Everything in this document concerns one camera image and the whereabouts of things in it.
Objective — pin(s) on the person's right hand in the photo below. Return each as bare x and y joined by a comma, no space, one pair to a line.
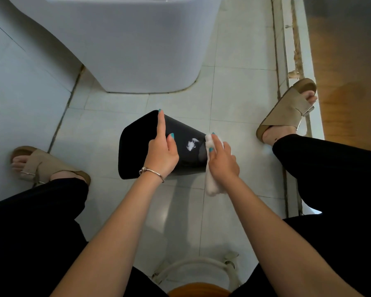
224,167

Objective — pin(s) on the person's left hand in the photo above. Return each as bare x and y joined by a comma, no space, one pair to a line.
160,157

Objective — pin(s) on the white cleaning cloth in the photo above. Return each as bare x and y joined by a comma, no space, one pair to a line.
210,185

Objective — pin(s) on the black plastic waste bin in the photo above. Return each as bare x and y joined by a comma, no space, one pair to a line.
185,154

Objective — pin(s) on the person's right forearm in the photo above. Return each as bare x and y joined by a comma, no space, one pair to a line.
290,241

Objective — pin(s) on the person's left forearm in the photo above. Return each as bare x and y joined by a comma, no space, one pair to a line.
108,238

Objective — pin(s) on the person's right beige sandal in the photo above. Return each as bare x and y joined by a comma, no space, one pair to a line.
287,111

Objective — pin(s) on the person's beige sandal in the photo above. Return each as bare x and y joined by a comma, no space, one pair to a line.
287,111
43,167

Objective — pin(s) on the person's black trousers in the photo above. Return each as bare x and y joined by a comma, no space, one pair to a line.
327,182

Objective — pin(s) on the person's left beige sandal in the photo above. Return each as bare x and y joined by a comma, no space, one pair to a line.
43,167

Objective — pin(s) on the white toilet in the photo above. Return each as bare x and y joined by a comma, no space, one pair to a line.
126,43

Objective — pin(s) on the white door threshold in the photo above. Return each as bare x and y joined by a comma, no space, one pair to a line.
290,37

